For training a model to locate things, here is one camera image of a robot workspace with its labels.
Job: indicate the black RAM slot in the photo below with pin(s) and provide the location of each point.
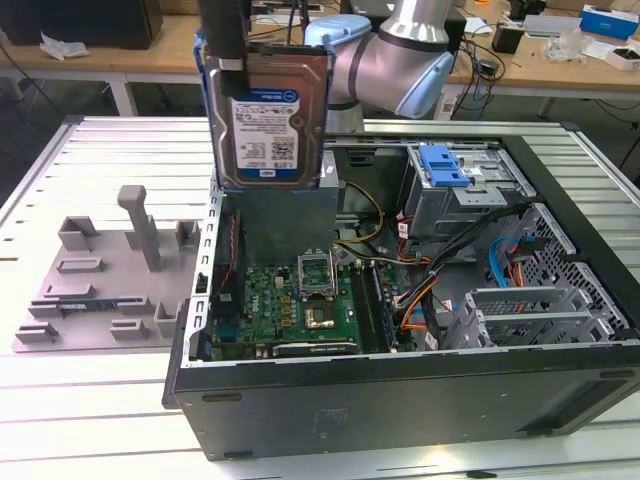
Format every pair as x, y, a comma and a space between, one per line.
371, 310
361, 310

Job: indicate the CPU socket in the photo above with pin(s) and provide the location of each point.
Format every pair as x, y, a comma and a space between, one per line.
320, 318

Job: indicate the black graphics card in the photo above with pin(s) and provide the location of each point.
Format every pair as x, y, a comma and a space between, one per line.
315, 349

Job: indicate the grey power supply unit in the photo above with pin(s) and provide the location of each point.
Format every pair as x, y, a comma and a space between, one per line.
280, 225

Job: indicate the grey optical drive cage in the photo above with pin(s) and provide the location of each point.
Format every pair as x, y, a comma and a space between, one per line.
435, 210

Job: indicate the blue plastic drive latch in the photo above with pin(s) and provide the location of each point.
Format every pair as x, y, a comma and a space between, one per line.
435, 165

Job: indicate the small black device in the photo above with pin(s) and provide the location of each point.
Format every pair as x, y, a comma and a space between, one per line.
506, 39

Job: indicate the black open PC case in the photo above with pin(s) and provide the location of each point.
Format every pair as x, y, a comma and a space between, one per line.
350, 400

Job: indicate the crumpled white plastic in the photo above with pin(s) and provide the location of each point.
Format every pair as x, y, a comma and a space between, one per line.
62, 49

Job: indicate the installed blue RAM stick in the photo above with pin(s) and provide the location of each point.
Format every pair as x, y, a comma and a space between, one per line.
385, 315

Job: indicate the clear plastic bag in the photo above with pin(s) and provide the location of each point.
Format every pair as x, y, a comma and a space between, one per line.
570, 47

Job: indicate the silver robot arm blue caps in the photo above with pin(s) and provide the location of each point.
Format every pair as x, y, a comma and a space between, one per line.
380, 65

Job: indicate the flat silver box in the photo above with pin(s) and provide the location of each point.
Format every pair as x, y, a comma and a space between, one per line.
550, 25

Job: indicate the hard disk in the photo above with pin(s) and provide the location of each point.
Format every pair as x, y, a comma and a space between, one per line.
270, 130

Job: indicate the wooden desk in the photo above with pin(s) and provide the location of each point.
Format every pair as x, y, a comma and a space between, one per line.
175, 55

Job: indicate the white paper sheet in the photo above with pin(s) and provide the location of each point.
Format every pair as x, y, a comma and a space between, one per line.
475, 25

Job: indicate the large black box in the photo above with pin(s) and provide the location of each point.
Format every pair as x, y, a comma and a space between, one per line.
100, 25

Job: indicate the white box with black inset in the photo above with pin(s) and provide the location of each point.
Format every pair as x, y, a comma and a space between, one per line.
611, 56

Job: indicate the green motherboard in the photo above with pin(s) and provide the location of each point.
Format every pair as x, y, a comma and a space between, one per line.
265, 300

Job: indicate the grey parts rack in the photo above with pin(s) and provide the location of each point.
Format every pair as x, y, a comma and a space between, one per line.
100, 325

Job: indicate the RAM stick with blue label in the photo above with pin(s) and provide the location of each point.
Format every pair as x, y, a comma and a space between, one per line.
85, 304

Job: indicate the blue cardboard box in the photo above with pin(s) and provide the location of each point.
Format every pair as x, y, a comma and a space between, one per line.
607, 22

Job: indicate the grey disk bay cage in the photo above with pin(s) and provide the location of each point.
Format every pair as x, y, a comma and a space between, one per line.
525, 300

